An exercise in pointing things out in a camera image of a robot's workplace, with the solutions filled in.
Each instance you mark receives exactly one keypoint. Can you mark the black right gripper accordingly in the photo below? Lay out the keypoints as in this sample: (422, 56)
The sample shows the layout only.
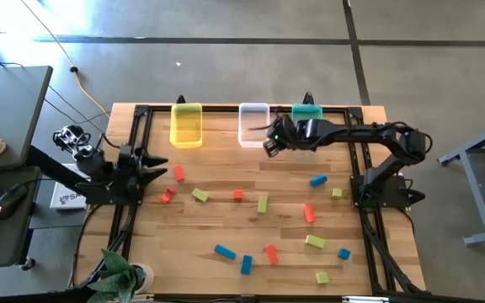
(284, 132)

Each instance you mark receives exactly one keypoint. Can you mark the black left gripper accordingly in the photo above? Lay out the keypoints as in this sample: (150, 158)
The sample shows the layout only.
(131, 166)

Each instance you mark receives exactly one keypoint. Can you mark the red long rectangular block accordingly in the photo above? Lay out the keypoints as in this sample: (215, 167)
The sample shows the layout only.
(178, 173)
(271, 254)

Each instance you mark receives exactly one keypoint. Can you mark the red arch block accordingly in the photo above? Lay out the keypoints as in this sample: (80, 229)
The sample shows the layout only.
(167, 195)

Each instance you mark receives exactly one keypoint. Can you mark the blue cylinder block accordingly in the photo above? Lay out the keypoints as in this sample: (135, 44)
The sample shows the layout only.
(318, 181)

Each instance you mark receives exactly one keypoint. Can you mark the green long rectangular block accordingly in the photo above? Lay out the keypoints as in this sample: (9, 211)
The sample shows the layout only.
(262, 204)

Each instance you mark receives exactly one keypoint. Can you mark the red cube block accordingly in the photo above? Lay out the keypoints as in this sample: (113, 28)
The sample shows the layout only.
(237, 195)

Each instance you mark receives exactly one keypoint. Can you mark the red cylinder block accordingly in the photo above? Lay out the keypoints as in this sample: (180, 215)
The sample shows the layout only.
(309, 213)

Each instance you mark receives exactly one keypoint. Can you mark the green cube block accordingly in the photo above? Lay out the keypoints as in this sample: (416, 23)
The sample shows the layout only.
(337, 193)
(322, 278)

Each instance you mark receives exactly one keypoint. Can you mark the green arch block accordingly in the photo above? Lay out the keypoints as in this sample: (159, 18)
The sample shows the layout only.
(314, 241)

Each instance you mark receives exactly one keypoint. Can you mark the blue long rectangular block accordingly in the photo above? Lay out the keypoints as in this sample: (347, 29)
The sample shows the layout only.
(225, 252)
(246, 265)

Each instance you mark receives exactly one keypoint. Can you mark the blue cube block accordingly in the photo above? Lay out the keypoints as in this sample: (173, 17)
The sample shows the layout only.
(343, 253)

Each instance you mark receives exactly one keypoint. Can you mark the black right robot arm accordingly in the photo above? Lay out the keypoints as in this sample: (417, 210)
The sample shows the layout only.
(352, 132)

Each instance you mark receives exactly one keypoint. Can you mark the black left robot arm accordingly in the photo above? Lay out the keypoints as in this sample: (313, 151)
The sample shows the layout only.
(99, 168)

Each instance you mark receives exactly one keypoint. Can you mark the clear plastic bin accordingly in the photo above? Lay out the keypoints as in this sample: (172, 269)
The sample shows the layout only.
(254, 122)

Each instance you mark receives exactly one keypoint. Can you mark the teal translucent plastic bin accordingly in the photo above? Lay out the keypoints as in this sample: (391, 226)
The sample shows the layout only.
(307, 111)

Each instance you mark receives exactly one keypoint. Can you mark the yellow translucent plastic bin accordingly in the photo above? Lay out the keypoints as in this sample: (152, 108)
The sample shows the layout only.
(186, 126)

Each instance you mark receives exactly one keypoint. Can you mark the white printed box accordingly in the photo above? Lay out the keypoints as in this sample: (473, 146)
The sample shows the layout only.
(63, 198)

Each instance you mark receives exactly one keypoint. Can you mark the white plant pot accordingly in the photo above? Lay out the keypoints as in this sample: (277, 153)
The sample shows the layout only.
(146, 275)

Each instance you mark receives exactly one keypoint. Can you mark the green potted plant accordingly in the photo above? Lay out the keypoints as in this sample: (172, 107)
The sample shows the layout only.
(116, 273)

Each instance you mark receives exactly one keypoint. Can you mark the black computer mouse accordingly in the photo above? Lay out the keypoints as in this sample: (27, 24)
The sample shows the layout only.
(10, 201)

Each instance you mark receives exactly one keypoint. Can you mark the grey desk top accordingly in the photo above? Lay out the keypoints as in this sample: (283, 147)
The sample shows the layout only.
(6, 109)

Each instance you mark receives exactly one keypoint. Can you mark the black desk caster wheel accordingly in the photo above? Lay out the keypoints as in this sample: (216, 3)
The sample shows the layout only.
(28, 264)

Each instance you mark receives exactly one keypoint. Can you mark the black triangular frame foot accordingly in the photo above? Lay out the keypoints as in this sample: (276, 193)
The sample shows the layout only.
(180, 100)
(307, 99)

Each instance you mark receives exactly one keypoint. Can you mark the grey metal table frame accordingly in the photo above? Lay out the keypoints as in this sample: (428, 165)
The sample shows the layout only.
(478, 185)

